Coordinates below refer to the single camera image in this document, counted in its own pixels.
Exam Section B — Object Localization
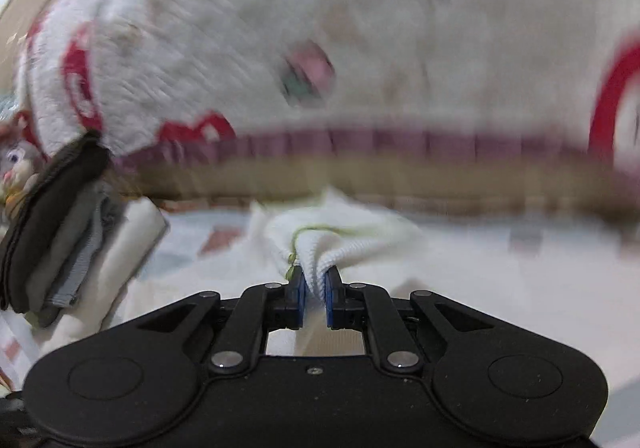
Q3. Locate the dark brown knit sweater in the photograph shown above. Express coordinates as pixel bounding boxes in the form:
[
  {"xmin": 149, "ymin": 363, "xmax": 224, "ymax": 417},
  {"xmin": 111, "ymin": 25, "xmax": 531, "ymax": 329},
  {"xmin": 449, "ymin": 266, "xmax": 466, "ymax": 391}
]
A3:
[{"xmin": 1, "ymin": 130, "xmax": 111, "ymax": 312}]

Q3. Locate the checkered play mat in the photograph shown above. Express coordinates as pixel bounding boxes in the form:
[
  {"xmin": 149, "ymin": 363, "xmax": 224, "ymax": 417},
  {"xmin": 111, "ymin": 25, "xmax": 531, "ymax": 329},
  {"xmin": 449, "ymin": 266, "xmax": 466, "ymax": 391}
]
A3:
[{"xmin": 0, "ymin": 206, "xmax": 640, "ymax": 394}]

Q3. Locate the white folded garment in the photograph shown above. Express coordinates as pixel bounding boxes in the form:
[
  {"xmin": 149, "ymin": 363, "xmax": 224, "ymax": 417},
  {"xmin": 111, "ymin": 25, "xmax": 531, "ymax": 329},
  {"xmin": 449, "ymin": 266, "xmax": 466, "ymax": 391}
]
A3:
[{"xmin": 87, "ymin": 197, "xmax": 168, "ymax": 332}]

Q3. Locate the white quilted bear bedspread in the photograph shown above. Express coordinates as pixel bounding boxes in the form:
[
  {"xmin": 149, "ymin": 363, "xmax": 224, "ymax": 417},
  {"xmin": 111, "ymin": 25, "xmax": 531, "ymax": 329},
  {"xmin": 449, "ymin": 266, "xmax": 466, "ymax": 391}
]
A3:
[{"xmin": 13, "ymin": 0, "xmax": 639, "ymax": 220}]

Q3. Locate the grey folded garment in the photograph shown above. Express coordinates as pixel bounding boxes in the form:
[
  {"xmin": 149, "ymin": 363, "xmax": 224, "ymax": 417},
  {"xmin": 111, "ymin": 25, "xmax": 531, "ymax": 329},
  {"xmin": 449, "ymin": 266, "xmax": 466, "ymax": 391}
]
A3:
[{"xmin": 36, "ymin": 182, "xmax": 124, "ymax": 327}]

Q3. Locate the cream zip-up hoodie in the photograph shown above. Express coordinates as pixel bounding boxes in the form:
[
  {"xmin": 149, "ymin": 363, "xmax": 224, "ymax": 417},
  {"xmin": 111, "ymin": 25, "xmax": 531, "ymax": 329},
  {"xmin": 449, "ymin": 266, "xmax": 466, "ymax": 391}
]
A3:
[{"xmin": 29, "ymin": 187, "xmax": 640, "ymax": 448}]

